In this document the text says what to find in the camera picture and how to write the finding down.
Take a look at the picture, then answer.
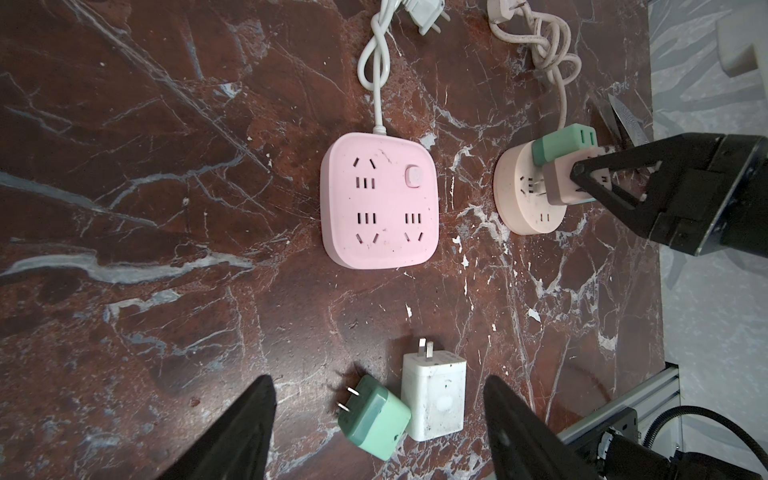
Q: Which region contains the green USB charger plug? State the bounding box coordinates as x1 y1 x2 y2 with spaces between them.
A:
532 123 598 167

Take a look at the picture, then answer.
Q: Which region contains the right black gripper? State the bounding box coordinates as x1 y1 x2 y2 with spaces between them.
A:
570 133 767 258

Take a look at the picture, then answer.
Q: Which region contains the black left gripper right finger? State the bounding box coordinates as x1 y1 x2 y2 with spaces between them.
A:
483 375 598 479

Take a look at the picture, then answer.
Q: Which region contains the white USB charger plug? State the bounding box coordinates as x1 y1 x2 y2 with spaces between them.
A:
401 338 467 442

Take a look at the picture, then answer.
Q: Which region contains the beige round power strip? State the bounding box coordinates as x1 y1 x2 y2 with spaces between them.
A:
487 1 582 235

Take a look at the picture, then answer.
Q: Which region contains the light green charger plug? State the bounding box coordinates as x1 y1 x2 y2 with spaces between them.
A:
337 375 412 461

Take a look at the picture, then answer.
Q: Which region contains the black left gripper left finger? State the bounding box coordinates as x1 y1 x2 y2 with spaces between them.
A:
160 375 277 479

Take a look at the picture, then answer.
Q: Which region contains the silver metal garden trowel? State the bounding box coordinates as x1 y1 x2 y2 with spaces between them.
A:
608 95 650 149

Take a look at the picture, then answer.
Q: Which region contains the pink charger plug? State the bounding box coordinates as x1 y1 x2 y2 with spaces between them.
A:
542 146 614 207

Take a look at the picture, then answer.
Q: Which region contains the pink square power strip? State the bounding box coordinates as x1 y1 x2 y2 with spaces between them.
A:
319 0 451 271

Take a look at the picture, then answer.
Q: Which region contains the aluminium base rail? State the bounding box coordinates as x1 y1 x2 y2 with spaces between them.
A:
558 362 682 444

